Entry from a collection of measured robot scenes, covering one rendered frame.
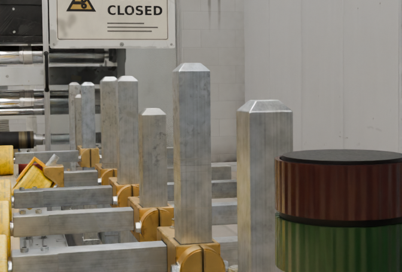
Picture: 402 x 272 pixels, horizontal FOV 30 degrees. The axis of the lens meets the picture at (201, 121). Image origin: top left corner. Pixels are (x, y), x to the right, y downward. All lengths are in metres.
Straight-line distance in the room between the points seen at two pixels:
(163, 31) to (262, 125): 2.32
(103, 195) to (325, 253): 1.06
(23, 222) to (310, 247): 0.81
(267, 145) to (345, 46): 6.20
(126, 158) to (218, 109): 8.21
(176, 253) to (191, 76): 0.19
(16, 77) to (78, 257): 2.03
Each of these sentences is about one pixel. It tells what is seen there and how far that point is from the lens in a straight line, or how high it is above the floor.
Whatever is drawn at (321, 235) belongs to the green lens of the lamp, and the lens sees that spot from 0.31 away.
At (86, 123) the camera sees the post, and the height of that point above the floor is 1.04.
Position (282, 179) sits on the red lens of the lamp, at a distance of 0.32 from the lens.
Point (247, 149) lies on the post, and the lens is 0.57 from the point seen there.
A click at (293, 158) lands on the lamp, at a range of 0.32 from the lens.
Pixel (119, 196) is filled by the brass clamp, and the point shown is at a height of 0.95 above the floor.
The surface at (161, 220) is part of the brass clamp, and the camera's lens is 1.04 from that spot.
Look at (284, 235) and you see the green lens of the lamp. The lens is 0.32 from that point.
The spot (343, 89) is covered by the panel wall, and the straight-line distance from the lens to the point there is 6.79.
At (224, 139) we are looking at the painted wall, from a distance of 9.54.
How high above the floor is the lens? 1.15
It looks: 3 degrees down
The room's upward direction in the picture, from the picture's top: 1 degrees counter-clockwise
